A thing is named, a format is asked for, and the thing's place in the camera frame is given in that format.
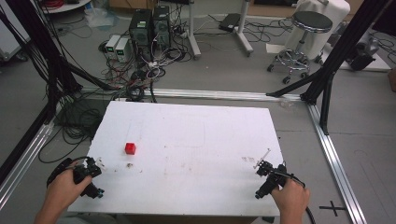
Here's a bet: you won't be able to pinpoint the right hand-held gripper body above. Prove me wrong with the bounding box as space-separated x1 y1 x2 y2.
254 164 290 201

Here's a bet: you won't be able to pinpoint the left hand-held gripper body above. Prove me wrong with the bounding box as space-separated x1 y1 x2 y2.
72 163 106 200

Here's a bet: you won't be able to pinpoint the person's right hand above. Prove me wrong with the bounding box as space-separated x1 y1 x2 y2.
270 178 311 224

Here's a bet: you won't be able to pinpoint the person's left hand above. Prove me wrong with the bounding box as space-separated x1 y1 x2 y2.
43 160 93 216

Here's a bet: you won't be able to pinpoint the thin white stick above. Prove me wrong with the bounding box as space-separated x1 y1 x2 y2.
252 148 272 170

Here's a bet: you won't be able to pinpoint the red cube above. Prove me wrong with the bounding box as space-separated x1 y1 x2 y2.
124 142 137 156

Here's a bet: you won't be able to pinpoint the white power supply unit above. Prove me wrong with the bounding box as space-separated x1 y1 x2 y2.
114 37 131 63
105 34 121 55

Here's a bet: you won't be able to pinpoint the white stand leg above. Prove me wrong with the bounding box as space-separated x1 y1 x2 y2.
186 0 203 61
233 0 255 58

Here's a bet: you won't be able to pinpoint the large black computer tower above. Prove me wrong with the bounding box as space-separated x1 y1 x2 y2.
128 8 154 62

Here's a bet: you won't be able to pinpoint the clear plastic bag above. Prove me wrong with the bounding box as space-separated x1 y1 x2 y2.
84 7 116 30

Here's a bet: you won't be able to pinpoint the black machine on white board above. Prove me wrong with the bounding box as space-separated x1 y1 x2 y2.
321 38 392 73

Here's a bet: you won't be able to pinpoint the flat black box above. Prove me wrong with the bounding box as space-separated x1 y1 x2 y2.
218 12 242 33

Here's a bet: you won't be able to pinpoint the black round stool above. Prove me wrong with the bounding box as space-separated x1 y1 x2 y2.
266 10 334 85

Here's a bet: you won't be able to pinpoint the small black computer tower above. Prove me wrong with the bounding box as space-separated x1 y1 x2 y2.
151 5 172 50

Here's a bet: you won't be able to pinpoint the white round table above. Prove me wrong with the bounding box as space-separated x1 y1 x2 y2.
39 0 92 15

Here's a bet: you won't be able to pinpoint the dark monitor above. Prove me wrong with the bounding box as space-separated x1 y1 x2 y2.
371 0 396 37

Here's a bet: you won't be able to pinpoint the loose black floor cables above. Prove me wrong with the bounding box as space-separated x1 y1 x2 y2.
37 98 106 165

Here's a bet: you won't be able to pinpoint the right hand-held gripper cable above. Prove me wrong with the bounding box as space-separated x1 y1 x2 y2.
274 169 318 224

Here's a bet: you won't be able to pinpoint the long aluminium floor rail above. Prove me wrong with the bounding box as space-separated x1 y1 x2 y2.
78 87 304 103

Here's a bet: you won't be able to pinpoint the tangle of floor cables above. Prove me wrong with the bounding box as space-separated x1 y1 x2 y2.
97 18 200 104

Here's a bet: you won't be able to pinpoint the black frame post with cables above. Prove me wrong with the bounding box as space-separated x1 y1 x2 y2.
0 0 120 188

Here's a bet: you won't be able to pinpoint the black frame post with braces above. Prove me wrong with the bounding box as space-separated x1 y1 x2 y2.
265 0 394 136

